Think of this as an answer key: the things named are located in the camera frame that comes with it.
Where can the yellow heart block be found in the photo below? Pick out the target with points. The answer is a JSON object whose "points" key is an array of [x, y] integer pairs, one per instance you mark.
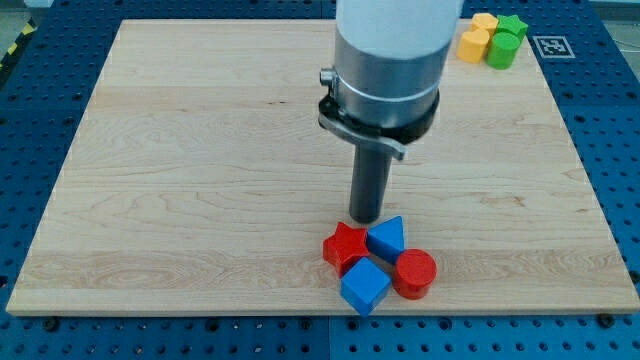
{"points": [[472, 45]]}

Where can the yellow hexagon block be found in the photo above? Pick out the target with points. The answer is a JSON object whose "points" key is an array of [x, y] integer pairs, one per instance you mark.
{"points": [[484, 21]]}

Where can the blue triangle block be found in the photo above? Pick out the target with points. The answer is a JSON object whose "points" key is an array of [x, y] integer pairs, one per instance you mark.
{"points": [[387, 239]]}

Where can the green star block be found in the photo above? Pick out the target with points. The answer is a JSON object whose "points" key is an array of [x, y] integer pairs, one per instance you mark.
{"points": [[513, 25]]}

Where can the red star block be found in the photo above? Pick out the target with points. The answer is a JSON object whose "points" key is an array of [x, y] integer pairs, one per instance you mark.
{"points": [[345, 248]]}

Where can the white fiducial marker tag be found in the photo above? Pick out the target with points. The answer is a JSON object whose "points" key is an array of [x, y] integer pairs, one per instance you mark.
{"points": [[553, 47]]}

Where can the red cylinder block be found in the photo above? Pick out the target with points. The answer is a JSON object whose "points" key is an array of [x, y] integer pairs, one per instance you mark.
{"points": [[415, 271]]}

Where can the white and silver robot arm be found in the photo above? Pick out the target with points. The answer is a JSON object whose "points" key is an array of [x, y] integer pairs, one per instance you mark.
{"points": [[388, 61]]}

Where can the yellow black hazard tape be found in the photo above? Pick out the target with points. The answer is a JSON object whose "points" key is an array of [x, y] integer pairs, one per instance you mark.
{"points": [[17, 48]]}

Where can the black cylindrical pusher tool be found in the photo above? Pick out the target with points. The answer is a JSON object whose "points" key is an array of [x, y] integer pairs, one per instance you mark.
{"points": [[369, 180]]}

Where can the green cylinder block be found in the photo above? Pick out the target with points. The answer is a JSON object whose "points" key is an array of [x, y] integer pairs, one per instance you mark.
{"points": [[502, 51]]}

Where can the blue cube block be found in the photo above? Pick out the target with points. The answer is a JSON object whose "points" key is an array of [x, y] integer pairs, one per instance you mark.
{"points": [[364, 286]]}

